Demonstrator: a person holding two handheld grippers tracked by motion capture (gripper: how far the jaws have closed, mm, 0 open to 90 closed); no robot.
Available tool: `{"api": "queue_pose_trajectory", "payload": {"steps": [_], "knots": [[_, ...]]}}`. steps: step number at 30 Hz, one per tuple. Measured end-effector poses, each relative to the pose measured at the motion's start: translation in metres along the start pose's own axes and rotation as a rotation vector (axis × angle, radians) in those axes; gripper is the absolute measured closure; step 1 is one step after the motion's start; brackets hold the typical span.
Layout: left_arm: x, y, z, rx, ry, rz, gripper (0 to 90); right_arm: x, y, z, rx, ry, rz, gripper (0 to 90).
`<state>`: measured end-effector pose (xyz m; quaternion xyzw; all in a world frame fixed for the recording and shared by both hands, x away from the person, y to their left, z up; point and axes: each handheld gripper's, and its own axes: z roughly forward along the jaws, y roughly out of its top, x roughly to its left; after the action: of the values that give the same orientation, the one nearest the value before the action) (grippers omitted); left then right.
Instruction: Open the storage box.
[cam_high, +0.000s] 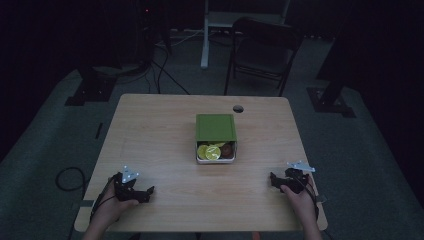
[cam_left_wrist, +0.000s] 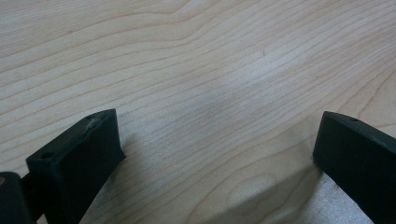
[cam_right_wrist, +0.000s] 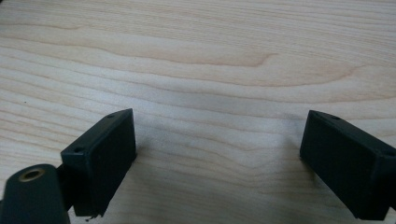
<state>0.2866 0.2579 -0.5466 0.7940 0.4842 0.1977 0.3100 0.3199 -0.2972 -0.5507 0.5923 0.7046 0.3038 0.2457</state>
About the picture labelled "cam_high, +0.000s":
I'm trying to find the looped black floor cable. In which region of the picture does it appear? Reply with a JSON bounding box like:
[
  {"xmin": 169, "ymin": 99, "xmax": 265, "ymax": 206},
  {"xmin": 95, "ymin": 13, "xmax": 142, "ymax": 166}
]
[{"xmin": 54, "ymin": 166, "xmax": 88, "ymax": 193}]

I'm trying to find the white food container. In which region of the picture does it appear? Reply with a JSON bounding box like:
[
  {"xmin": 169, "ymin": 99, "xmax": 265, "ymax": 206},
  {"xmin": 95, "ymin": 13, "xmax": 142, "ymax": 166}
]
[{"xmin": 195, "ymin": 140, "xmax": 237, "ymax": 165}]

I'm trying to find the green lid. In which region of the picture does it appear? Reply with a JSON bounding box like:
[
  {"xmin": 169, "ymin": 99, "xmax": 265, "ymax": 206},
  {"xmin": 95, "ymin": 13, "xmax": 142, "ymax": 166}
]
[{"xmin": 194, "ymin": 113, "xmax": 238, "ymax": 144}]

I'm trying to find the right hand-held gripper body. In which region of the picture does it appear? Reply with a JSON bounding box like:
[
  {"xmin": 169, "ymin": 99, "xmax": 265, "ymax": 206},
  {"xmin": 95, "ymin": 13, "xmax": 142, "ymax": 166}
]
[{"xmin": 282, "ymin": 160, "xmax": 316, "ymax": 195}]

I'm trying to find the black stand base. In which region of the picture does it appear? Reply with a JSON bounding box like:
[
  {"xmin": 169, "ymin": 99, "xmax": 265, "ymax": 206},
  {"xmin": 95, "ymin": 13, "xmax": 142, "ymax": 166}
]
[
  {"xmin": 306, "ymin": 33, "xmax": 357, "ymax": 119},
  {"xmin": 64, "ymin": 64, "xmax": 118, "ymax": 107}
]

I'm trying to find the person's left hand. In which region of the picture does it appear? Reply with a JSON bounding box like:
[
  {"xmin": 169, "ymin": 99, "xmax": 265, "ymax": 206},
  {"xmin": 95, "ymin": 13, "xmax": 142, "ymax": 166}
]
[{"xmin": 90, "ymin": 186, "xmax": 140, "ymax": 232}]

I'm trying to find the white desk frame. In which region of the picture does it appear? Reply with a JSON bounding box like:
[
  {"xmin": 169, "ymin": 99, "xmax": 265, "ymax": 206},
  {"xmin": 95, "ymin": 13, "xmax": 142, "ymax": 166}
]
[{"xmin": 200, "ymin": 0, "xmax": 291, "ymax": 70}]

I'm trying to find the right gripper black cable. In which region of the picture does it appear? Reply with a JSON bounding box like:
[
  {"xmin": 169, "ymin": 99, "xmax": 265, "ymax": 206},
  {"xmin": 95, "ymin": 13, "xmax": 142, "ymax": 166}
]
[{"xmin": 303, "ymin": 179, "xmax": 321, "ymax": 220}]

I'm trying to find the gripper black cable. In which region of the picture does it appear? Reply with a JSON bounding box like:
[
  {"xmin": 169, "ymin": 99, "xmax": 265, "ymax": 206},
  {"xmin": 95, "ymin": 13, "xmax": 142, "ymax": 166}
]
[
  {"xmin": 303, "ymin": 179, "xmax": 321, "ymax": 220},
  {"xmin": 88, "ymin": 175, "xmax": 118, "ymax": 224}
]

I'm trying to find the pile of small capsule cups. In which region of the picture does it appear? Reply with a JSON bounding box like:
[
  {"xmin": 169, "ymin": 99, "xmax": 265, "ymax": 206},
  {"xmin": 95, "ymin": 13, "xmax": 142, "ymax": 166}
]
[{"xmin": 196, "ymin": 141, "xmax": 236, "ymax": 161}]

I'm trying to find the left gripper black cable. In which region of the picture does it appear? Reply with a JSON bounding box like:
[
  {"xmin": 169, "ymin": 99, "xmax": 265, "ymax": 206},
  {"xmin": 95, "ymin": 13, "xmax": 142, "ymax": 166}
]
[{"xmin": 88, "ymin": 175, "xmax": 118, "ymax": 224}]

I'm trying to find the person's right hand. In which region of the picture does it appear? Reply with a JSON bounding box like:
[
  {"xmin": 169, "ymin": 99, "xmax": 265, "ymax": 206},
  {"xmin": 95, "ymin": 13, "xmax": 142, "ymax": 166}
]
[{"xmin": 279, "ymin": 174, "xmax": 320, "ymax": 232}]

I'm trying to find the white floor cable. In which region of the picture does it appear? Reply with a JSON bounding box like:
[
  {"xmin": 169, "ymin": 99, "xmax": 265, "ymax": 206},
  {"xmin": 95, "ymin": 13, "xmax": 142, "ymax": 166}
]
[{"xmin": 155, "ymin": 29, "xmax": 205, "ymax": 48}]

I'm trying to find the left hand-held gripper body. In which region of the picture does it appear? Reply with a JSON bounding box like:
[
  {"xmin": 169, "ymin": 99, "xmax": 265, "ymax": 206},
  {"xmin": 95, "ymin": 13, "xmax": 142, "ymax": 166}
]
[{"xmin": 112, "ymin": 165, "xmax": 144, "ymax": 204}]

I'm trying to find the black folding chair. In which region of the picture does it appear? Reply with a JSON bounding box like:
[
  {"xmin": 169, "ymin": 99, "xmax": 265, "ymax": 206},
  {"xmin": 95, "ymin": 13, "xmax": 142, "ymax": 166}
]
[{"xmin": 223, "ymin": 16, "xmax": 305, "ymax": 98}]

